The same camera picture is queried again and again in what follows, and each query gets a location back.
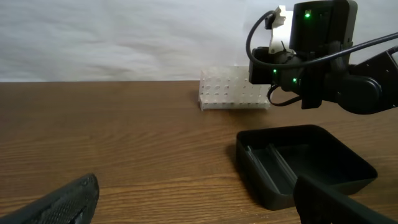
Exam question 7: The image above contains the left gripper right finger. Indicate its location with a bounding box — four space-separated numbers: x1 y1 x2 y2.
293 174 398 224

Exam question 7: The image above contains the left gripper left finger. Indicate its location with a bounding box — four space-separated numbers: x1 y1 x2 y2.
0 173 100 224

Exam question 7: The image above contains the clear test tube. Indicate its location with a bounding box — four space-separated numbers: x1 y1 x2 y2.
267 143 299 187
245 145 282 195

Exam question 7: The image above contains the black tray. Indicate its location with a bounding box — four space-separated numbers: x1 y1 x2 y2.
235 124 379 212

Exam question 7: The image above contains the white test tube rack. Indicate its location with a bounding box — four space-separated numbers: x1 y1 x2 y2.
198 65 272 111

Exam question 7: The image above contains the black cable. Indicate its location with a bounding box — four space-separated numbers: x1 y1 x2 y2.
245 10 398 108

